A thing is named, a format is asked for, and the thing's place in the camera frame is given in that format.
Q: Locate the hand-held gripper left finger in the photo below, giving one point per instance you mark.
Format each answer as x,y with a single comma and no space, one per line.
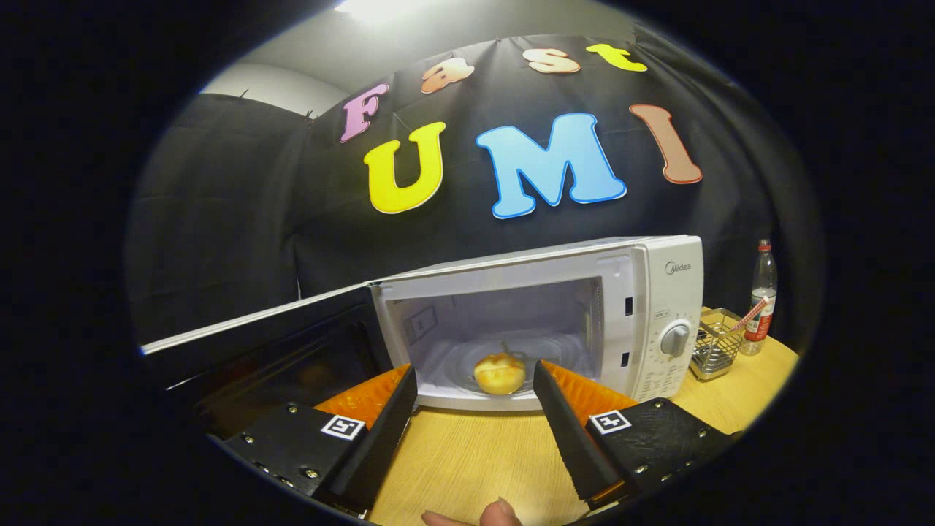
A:
380,446

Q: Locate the glass turntable plate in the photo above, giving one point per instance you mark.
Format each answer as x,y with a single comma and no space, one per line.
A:
562,351

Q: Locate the clear bottle with red label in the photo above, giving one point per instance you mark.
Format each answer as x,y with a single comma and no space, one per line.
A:
761,292

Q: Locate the golden bread bun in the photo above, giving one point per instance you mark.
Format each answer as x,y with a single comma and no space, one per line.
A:
499,372

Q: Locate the red white striped straw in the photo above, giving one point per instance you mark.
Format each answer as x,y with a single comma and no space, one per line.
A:
749,314

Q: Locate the white microwave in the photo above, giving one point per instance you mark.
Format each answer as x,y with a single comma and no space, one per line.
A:
665,299

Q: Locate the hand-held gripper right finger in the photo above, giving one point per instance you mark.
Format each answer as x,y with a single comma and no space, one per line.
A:
573,442

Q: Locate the black backdrop cloth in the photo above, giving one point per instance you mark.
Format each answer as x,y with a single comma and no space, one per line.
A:
219,219

